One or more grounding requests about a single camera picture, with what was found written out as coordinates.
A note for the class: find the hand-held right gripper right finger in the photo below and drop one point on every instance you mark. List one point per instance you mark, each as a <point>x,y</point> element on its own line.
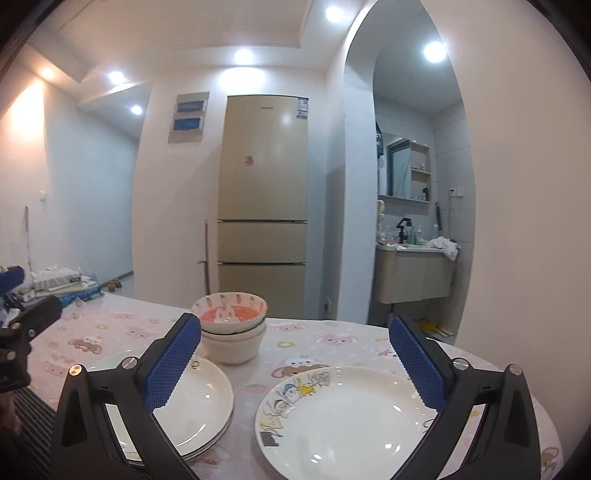
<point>418,369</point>

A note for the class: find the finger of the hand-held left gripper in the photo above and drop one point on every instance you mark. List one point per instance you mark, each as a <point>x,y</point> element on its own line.
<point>9,279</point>
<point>44,311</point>

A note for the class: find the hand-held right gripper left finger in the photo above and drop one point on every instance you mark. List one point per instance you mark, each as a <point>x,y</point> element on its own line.
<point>171,369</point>

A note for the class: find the white plate with dark rim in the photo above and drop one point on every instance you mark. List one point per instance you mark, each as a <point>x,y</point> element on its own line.
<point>203,397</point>
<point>218,437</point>

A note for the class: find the plain white bowl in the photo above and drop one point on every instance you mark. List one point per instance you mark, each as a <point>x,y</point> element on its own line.
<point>231,353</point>

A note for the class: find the pink rabbit print bowl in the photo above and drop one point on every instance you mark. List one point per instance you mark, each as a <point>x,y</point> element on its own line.
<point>226,314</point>

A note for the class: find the cartoon print white plate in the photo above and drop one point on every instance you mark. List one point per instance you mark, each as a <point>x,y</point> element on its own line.
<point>346,424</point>

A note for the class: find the person's left hand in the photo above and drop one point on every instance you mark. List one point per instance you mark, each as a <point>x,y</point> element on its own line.
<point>5,413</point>

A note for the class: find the stack of boxes and papers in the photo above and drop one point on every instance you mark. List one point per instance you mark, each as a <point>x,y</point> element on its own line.
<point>60,284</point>

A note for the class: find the yellow plastic item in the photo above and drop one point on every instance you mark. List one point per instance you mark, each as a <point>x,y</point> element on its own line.
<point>434,328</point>

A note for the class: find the thin white pole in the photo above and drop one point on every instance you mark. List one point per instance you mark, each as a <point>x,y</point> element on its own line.
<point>29,240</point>

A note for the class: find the dark ribbed mat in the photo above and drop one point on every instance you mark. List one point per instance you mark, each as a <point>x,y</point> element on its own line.
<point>37,434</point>

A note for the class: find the pair of shoes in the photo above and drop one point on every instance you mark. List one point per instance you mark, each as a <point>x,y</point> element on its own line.
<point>114,285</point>

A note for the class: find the beige vanity cabinet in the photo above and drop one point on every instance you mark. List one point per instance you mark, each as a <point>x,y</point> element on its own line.
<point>411,277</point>

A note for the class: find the printed pink tablecloth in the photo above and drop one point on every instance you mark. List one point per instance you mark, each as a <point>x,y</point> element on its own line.
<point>323,350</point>

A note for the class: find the white crumpled towel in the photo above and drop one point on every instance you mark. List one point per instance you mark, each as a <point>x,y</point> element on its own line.
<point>445,247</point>

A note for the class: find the group of toiletry bottles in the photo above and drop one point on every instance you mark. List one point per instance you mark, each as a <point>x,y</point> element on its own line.
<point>418,237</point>

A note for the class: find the black faucet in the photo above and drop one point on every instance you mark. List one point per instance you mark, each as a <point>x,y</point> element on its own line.
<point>404,230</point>

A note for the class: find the beige refrigerator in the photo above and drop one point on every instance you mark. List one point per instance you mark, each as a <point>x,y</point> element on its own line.
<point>263,198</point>

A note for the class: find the bathroom mirror cabinet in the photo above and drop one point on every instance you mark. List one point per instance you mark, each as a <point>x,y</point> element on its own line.
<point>408,170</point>

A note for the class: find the recessed ceiling light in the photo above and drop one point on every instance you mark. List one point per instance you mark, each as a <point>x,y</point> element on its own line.
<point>435,50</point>
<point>336,13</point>
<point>115,76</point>
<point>136,109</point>
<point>244,55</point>

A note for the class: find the blue white refrigerator label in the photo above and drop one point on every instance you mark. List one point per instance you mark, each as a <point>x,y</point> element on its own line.
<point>301,108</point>

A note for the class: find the wall power socket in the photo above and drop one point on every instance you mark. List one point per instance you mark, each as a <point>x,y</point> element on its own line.
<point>328,304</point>

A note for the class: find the bathroom wall outlet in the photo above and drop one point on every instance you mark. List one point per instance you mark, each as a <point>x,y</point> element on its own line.
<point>456,192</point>

